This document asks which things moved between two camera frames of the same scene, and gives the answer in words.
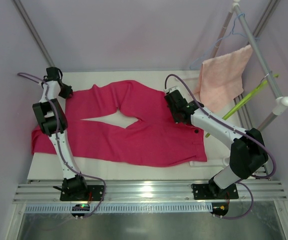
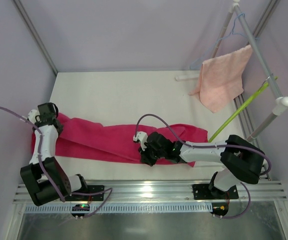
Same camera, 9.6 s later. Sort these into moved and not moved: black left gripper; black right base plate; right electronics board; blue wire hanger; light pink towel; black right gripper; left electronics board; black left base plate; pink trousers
Moved: black left gripper; black right gripper; pink trousers
Not moved: light pink towel; black left base plate; blue wire hanger; right electronics board; black right base plate; left electronics board
